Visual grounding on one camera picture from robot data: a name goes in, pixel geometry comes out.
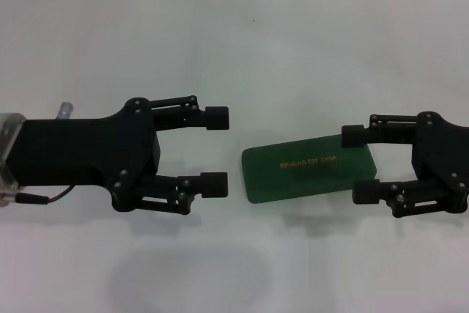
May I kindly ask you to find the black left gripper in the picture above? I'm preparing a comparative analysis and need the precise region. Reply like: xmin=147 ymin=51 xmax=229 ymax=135
xmin=6 ymin=97 xmax=163 ymax=213

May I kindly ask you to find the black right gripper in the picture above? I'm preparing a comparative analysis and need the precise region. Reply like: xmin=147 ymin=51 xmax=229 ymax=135
xmin=340 ymin=110 xmax=469 ymax=218

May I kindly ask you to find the green glasses case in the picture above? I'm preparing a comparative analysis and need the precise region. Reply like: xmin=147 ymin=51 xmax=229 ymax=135
xmin=240 ymin=132 xmax=379 ymax=205

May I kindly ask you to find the small silver left gripper stub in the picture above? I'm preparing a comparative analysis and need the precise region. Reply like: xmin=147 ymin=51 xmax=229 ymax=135
xmin=55 ymin=100 xmax=75 ymax=120

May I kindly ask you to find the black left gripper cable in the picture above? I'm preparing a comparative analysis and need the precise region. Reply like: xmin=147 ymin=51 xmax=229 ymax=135
xmin=0 ymin=185 xmax=76 ymax=207

